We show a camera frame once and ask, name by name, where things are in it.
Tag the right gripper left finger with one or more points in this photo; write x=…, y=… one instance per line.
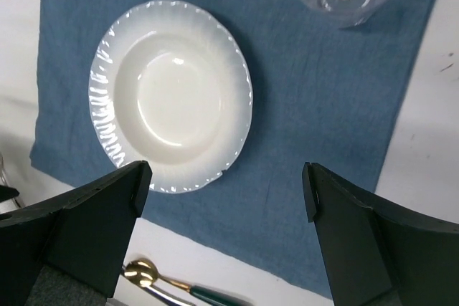
x=69, y=249

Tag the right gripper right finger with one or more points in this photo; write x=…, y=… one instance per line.
x=375, y=251

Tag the blue cloth napkin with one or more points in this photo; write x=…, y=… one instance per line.
x=322, y=95

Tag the white bowl plate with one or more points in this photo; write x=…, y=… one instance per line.
x=169, y=85

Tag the silver table knife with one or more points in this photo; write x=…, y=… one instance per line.
x=126, y=293

